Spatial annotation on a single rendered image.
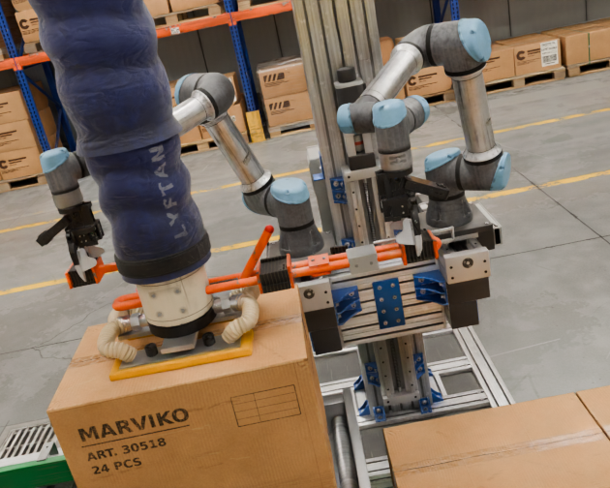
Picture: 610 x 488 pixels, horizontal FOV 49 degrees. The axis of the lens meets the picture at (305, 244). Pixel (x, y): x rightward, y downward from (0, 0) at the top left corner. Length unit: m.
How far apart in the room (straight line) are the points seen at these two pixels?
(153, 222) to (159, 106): 0.25
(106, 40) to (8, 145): 8.12
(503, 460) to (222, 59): 8.59
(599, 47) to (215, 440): 8.53
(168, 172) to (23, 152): 8.00
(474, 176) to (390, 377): 0.86
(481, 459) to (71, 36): 1.49
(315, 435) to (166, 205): 0.63
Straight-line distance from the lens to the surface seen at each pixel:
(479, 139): 2.04
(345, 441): 2.12
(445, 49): 1.91
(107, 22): 1.43
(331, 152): 2.27
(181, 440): 1.64
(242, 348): 1.57
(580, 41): 9.52
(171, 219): 1.51
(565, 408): 2.18
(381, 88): 1.74
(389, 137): 1.51
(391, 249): 1.64
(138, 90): 1.44
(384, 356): 2.50
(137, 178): 1.48
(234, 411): 1.59
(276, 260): 1.66
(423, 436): 2.10
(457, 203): 2.18
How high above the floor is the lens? 1.86
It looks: 22 degrees down
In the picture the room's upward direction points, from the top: 12 degrees counter-clockwise
